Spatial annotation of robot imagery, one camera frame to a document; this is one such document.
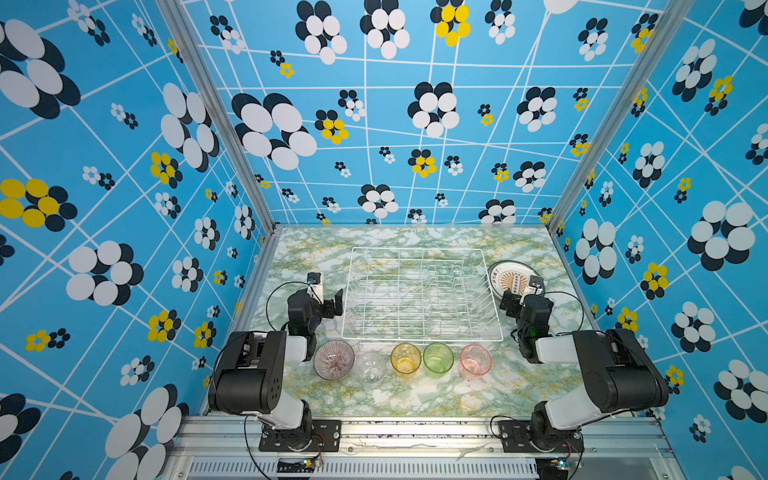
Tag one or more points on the yellow drinking glass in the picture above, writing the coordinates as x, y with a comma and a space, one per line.
406, 359

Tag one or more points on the aluminium front rail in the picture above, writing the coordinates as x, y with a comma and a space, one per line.
218, 447

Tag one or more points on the pink drinking glass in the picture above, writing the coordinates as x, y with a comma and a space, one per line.
475, 361

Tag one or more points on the white wire dish rack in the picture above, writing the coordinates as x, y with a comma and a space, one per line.
419, 295

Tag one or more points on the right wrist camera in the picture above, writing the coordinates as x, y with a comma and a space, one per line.
534, 286

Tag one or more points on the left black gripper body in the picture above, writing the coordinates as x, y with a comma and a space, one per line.
317, 314

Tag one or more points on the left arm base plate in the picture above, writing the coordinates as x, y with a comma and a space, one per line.
320, 436

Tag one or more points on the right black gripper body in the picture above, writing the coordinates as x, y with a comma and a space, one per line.
515, 310

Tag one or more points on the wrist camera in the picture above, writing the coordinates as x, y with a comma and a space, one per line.
315, 286
534, 286

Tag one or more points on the clear drinking glass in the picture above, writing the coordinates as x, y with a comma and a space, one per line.
370, 367

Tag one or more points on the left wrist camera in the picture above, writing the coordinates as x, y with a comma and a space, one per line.
315, 286

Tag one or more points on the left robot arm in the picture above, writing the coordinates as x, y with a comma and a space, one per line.
248, 373

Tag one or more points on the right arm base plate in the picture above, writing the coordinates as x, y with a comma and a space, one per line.
518, 436

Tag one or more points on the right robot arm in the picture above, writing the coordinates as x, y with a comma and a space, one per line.
617, 374

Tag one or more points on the white plate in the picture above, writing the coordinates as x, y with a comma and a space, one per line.
509, 275

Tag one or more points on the green drinking glass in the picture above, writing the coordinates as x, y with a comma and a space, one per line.
438, 358

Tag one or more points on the striped ceramic bowl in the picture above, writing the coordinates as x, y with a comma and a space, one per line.
334, 360

